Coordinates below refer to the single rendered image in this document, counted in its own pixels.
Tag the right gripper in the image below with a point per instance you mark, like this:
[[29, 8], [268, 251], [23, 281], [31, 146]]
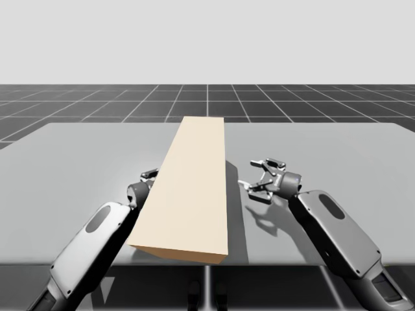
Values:
[[288, 184]]

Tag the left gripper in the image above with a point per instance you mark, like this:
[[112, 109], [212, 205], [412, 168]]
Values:
[[139, 191]]

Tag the tall board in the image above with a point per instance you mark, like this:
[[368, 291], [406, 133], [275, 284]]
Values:
[[191, 194]]

